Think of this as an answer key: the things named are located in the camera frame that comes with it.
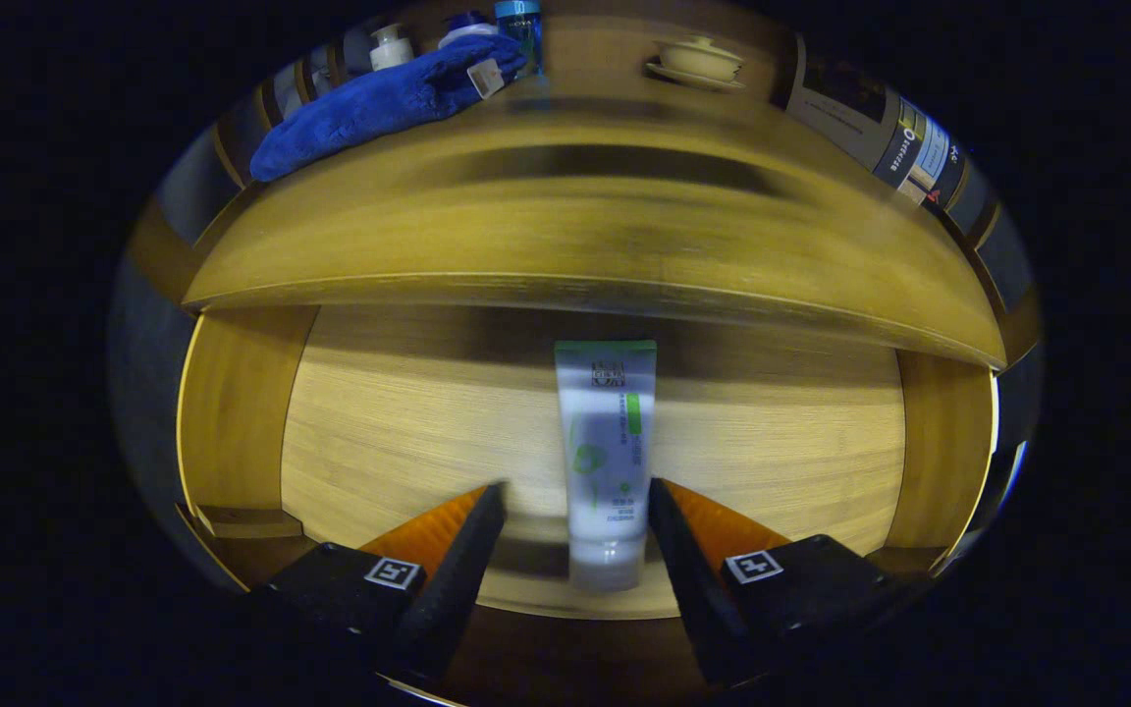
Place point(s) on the white tube with green end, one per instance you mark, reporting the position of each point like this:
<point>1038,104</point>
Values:
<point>605,462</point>

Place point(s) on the black-spine book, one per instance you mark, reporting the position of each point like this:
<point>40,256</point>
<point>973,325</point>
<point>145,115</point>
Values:
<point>953,172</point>

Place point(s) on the teal blue bottle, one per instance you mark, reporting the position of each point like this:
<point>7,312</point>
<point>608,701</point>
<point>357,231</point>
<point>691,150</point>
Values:
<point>521,29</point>

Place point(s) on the white-spine book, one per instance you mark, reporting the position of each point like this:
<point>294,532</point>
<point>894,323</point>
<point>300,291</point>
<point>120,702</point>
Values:
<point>931,157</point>

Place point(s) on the beige lidded teacup with saucer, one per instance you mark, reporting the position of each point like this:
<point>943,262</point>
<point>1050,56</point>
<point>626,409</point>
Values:
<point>698,61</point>

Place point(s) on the wooden cabinet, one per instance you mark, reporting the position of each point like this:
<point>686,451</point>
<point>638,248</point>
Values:
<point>595,44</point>

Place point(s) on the wooden countertop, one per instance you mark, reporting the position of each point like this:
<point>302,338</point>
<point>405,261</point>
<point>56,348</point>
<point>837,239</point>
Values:
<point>575,226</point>

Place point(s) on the wooden drawer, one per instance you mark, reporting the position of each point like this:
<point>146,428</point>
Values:
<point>408,432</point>

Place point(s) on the white bottle with blue cap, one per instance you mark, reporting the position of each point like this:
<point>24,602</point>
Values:
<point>467,31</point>

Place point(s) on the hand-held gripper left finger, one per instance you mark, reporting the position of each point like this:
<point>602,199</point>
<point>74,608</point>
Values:
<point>453,589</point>

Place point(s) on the white pump bottle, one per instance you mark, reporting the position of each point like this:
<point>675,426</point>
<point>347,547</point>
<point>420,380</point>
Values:
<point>391,51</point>

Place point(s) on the blue towel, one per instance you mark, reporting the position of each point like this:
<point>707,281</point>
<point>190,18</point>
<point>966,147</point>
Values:
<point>359,108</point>

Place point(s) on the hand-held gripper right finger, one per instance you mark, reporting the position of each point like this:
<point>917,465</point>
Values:
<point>708,599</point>

